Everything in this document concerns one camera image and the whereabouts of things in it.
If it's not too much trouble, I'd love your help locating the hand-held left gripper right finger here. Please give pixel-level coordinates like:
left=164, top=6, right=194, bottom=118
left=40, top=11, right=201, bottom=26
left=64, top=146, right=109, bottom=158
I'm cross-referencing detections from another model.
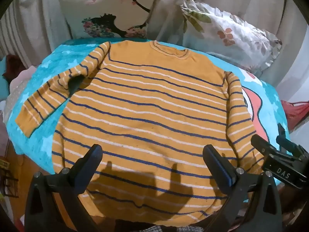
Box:
left=202, top=144, right=283, bottom=232

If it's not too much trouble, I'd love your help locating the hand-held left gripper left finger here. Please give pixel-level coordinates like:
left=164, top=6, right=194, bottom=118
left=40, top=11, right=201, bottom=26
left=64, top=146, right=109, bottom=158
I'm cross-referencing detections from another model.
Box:
left=24, top=144, right=103, bottom=232

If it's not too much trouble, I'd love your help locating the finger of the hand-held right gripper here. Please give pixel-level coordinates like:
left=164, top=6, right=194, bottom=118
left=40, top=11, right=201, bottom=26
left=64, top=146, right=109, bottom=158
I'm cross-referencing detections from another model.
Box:
left=250, top=134, right=280, bottom=159
left=276, top=123, right=301, bottom=155

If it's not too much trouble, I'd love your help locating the mustard striped sweater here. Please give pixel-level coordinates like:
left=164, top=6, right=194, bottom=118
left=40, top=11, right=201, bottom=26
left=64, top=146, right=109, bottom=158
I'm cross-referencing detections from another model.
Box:
left=15, top=40, right=266, bottom=223

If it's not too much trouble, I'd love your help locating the turquoise star blanket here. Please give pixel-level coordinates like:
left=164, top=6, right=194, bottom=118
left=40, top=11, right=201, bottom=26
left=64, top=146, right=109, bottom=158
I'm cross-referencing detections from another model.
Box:
left=7, top=39, right=290, bottom=205

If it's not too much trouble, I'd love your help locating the pink cloth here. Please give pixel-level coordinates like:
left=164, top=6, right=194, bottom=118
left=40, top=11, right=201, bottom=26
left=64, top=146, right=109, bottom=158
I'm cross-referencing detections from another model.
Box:
left=8, top=66, right=37, bottom=95

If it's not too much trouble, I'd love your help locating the white pillow with leaf print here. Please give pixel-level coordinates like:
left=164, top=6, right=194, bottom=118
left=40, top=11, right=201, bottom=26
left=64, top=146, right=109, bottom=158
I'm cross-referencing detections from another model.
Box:
left=181, top=0, right=282, bottom=76

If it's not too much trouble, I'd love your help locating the dark red cloth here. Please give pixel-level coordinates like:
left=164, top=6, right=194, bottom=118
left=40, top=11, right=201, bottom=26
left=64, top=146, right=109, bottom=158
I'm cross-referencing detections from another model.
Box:
left=2, top=54, right=27, bottom=87

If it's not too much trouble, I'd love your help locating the cream pillow with black floral print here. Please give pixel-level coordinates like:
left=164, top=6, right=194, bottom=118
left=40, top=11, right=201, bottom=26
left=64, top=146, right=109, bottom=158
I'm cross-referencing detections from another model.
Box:
left=56, top=0, right=161, bottom=39

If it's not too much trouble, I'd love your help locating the beige curtain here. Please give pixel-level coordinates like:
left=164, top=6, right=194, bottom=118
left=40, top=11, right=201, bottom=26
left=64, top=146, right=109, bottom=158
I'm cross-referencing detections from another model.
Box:
left=0, top=0, right=300, bottom=83

